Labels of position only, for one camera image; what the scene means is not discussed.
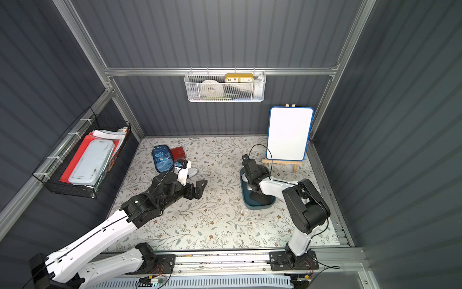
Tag yellow clock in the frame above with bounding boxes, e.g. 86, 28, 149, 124
225, 73, 255, 83

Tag white tape roll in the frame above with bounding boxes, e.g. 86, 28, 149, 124
199, 79, 225, 98

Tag black wire side basket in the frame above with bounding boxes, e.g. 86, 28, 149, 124
33, 108, 131, 199

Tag white wire wall basket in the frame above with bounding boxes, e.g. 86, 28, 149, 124
184, 71, 267, 102

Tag white plastic tray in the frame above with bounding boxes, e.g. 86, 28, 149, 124
68, 138, 114, 186

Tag white board blue frame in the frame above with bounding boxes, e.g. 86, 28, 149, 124
265, 106, 315, 162

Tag white mouse row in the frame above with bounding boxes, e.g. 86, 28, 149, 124
188, 167, 198, 178

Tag white papers in basket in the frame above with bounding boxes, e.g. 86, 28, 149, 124
89, 130, 127, 144

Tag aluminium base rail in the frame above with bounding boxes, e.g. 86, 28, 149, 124
156, 247, 369, 277

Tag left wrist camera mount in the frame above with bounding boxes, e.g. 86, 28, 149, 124
173, 159, 191, 186

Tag red wallet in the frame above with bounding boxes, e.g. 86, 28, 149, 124
170, 146, 186, 161

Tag small circuit board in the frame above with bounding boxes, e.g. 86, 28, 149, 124
137, 275, 167, 288

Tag teal plastic storage box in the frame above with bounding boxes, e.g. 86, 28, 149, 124
239, 168, 276, 210

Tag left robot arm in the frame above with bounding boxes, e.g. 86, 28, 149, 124
29, 172, 208, 289

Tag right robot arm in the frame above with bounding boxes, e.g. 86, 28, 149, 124
241, 154, 331, 267

